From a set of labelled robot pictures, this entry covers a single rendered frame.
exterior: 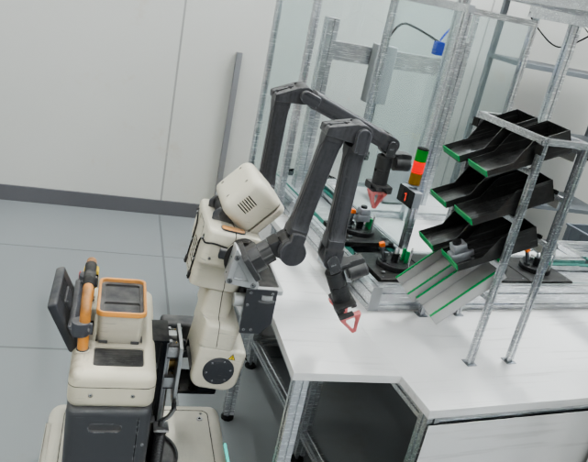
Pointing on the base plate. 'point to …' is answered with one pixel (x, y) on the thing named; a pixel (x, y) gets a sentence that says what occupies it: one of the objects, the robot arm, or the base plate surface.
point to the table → (322, 334)
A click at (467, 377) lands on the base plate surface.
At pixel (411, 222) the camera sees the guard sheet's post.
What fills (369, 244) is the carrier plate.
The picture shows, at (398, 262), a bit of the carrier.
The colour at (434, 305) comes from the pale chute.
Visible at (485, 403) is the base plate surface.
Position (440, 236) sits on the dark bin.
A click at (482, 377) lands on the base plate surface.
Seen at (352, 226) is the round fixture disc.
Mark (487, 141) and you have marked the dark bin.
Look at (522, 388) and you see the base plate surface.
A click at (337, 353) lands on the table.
